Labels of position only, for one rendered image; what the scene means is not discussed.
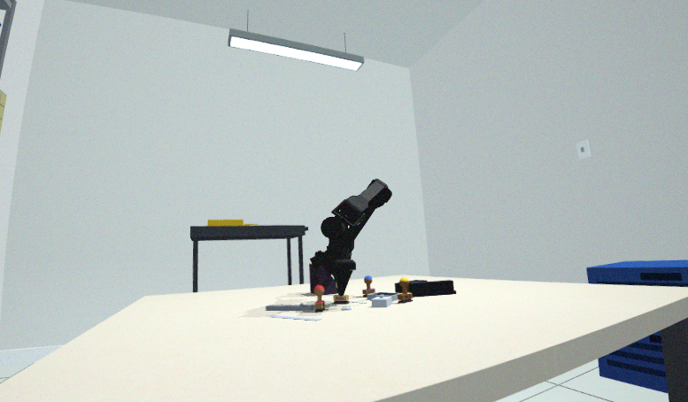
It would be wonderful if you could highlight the brown rubber stamp with blue knob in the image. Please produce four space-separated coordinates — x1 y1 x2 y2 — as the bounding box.
362 276 375 298

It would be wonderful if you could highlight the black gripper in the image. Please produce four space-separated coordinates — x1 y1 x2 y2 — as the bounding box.
326 240 356 296

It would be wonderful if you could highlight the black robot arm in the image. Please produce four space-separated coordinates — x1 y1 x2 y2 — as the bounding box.
310 179 392 276

